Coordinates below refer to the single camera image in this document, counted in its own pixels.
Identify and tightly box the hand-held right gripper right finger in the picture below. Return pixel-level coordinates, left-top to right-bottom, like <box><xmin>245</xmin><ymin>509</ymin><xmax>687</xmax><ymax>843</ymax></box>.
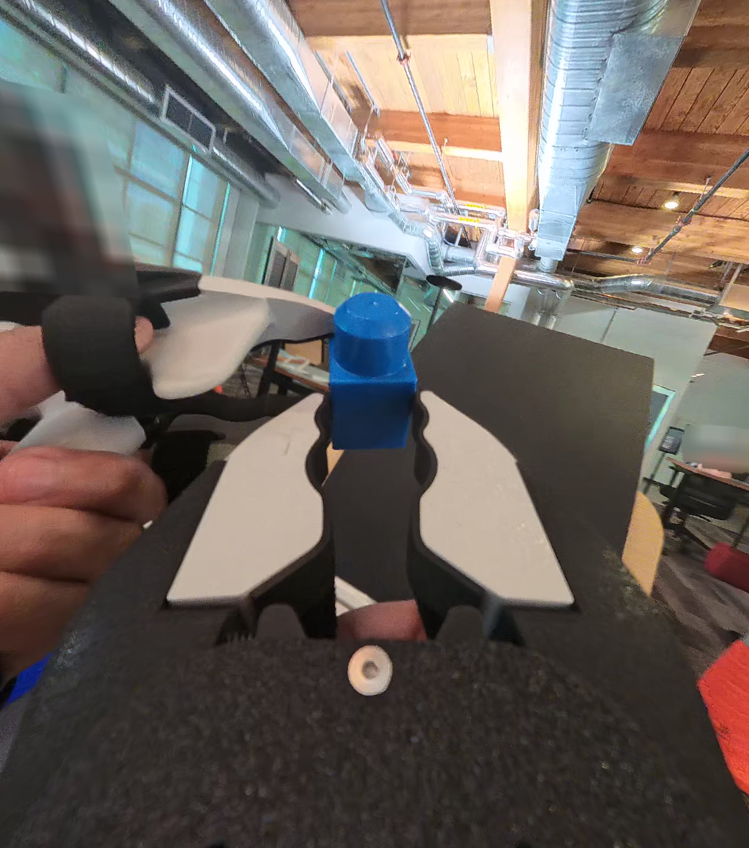
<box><xmin>406</xmin><ymin>391</ymin><xmax>577</xmax><ymax>640</ymax></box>

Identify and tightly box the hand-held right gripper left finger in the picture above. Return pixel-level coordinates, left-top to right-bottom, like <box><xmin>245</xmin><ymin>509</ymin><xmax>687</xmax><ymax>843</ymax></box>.
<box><xmin>166</xmin><ymin>392</ymin><xmax>339</xmax><ymax>640</ymax></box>

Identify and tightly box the large silver ventilation duct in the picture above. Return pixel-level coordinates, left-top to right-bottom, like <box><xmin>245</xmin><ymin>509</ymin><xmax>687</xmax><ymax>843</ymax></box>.
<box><xmin>533</xmin><ymin>0</ymin><xmax>703</xmax><ymax>274</ymax></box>

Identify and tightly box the red bin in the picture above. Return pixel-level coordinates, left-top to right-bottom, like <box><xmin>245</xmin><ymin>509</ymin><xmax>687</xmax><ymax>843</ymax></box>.
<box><xmin>704</xmin><ymin>543</ymin><xmax>749</xmax><ymax>601</ymax></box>

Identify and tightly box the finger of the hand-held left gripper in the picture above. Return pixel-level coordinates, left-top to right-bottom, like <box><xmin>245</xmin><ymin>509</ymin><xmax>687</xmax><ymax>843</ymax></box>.
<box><xmin>199</xmin><ymin>275</ymin><xmax>337</xmax><ymax>345</ymax></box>

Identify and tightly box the thin silver ventilation duct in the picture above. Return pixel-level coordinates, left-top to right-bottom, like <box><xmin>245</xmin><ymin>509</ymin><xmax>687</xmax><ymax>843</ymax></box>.
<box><xmin>110</xmin><ymin>0</ymin><xmax>356</xmax><ymax>213</ymax></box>

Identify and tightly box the black panel with wooden edge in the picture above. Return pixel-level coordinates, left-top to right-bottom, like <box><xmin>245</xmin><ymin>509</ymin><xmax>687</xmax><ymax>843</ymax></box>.
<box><xmin>322</xmin><ymin>301</ymin><xmax>666</xmax><ymax>597</ymax></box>

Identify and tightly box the blue single-stud block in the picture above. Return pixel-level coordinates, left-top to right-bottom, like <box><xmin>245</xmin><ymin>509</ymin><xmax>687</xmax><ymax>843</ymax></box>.
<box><xmin>328</xmin><ymin>293</ymin><xmax>419</xmax><ymax>451</ymax></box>

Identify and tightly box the orange traffic cone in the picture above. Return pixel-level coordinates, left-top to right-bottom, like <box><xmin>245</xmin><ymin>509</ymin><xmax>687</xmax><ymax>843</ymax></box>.
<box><xmin>698</xmin><ymin>582</ymin><xmax>749</xmax><ymax>810</ymax></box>

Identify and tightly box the wall air vent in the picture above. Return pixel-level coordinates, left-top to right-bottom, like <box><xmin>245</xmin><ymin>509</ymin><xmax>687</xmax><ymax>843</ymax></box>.
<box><xmin>161</xmin><ymin>85</ymin><xmax>218</xmax><ymax>155</ymax></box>

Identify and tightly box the person's left hand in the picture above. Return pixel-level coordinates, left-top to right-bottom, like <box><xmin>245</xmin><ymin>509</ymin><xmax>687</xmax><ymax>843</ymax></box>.
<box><xmin>0</xmin><ymin>317</ymin><xmax>169</xmax><ymax>649</ymax></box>

